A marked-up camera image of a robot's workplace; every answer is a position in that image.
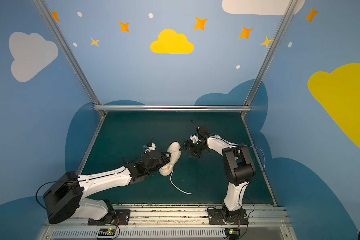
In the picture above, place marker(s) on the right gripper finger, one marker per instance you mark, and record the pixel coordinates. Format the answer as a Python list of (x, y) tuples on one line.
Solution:
[(186, 146), (194, 155)]

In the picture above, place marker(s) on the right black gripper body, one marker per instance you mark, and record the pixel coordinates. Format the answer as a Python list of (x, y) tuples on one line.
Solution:
[(192, 146)]

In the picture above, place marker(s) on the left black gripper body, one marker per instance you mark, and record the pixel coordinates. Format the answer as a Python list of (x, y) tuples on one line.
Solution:
[(163, 157)]

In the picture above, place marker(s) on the white knit sneaker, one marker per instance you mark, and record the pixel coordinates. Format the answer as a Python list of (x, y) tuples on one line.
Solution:
[(174, 149)]

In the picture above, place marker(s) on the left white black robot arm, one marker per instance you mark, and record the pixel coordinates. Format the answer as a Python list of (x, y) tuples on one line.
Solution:
[(69, 196)]

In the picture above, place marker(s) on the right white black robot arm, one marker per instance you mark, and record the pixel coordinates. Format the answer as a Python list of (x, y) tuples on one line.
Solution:
[(239, 169)]

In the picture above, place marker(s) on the left small circuit board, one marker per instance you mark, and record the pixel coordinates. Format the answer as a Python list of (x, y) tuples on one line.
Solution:
[(107, 233)]

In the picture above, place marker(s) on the small circuit board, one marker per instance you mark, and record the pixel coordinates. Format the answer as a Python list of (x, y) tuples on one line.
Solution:
[(232, 234), (107, 233)]

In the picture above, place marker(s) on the right small circuit board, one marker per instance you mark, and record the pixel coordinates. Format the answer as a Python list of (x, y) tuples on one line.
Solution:
[(232, 234)]

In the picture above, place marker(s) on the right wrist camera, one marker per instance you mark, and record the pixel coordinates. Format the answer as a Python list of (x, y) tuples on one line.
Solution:
[(194, 139)]

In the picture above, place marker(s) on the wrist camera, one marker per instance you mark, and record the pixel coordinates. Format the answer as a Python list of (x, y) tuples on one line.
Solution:
[(149, 147), (194, 139)]

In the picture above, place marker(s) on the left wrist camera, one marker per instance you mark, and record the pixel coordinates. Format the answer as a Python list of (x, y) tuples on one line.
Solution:
[(149, 147)]

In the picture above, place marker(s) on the front aluminium rail base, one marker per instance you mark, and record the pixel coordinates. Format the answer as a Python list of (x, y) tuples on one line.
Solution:
[(176, 222)]

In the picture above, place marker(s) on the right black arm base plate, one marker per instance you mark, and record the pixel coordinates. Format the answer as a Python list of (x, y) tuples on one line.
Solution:
[(225, 217)]

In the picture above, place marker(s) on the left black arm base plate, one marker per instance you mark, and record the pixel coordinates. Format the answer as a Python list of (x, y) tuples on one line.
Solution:
[(115, 217)]

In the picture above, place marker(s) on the rear aluminium frame bar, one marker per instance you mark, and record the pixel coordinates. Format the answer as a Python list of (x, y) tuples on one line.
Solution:
[(130, 108)]

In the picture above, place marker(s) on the right aluminium frame post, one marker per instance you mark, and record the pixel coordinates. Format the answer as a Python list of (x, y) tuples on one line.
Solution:
[(280, 32)]

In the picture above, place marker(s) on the aluminium frame post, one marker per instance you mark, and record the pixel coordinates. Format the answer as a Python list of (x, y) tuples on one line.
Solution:
[(280, 32), (45, 12)]

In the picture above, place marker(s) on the left aluminium frame post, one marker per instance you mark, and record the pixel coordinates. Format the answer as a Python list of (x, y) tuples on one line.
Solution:
[(45, 12)]

